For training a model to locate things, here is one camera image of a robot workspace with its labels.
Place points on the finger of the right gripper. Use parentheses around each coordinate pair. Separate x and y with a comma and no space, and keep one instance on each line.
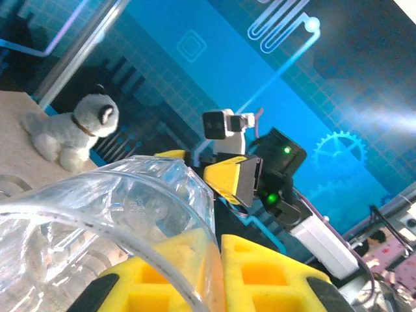
(227,178)
(174,154)

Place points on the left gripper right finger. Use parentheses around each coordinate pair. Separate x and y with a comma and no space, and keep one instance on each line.
(266,279)

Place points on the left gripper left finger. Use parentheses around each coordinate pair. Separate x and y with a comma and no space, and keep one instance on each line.
(146,286)

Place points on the clear plastic cup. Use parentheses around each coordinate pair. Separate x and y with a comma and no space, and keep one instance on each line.
(97,195)

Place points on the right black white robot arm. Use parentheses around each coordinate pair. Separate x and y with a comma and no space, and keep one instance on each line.
(321,247)

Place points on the grey white plush dog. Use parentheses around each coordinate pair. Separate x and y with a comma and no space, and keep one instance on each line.
(65,136)

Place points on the person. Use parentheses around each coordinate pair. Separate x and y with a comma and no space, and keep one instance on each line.
(377,237)

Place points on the pink patterned cloth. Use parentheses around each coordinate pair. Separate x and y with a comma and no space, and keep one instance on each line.
(399,260)

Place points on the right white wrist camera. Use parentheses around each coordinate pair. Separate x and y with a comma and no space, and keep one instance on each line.
(214,125)

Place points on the aluminium frame post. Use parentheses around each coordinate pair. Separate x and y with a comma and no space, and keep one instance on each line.
(81,48)

